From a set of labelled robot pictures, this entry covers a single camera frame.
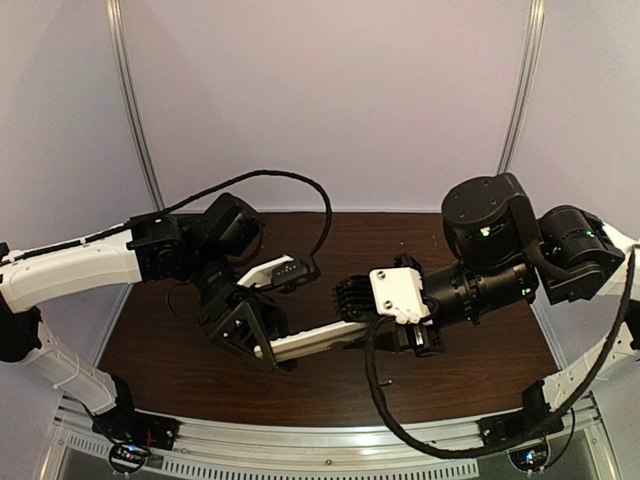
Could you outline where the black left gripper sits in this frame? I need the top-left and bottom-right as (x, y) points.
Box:
(190, 243), (298, 374)

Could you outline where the white remote control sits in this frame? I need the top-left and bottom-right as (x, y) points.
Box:
(269, 321), (368, 363)

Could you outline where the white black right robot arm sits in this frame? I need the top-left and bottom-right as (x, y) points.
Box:
(334, 173), (639, 356)

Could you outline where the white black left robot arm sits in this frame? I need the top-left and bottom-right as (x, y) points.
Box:
(1, 193), (289, 444)

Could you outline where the left circuit board with LEDs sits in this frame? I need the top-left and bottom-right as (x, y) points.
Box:
(107, 442), (151, 475)

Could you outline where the circuit board with leds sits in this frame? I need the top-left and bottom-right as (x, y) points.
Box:
(107, 442), (151, 475)
(507, 440), (550, 474)

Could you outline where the right circuit board with LEDs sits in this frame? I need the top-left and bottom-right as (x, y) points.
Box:
(507, 440), (550, 474)

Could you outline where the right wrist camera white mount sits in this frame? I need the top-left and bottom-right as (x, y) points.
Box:
(368, 254), (435, 325)

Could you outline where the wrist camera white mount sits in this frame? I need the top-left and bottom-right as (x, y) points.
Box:
(368, 254), (435, 325)
(237, 255), (321, 291)

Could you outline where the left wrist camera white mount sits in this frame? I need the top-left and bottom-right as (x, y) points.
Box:
(237, 255), (321, 291)

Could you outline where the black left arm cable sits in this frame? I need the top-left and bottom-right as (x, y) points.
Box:
(79, 169), (335, 261)

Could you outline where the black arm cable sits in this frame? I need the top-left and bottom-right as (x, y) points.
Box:
(363, 244), (640, 460)
(79, 169), (335, 261)

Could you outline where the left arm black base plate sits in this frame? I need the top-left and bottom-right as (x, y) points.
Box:
(90, 408), (181, 451)

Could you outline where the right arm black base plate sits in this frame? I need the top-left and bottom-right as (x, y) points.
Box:
(477, 409), (536, 446)

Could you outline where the aluminium front rail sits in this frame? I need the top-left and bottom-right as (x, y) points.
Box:
(36, 396), (620, 479)

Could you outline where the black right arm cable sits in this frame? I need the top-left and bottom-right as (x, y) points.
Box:
(363, 244), (640, 460)

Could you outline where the right aluminium frame post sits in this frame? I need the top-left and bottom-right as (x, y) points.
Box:
(497, 0), (546, 174)

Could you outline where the aluminium frame post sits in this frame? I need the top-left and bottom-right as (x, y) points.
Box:
(497, 0), (546, 174)
(105, 0), (165, 211)

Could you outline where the left aluminium frame post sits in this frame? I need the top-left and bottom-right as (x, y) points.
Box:
(105, 0), (165, 211)

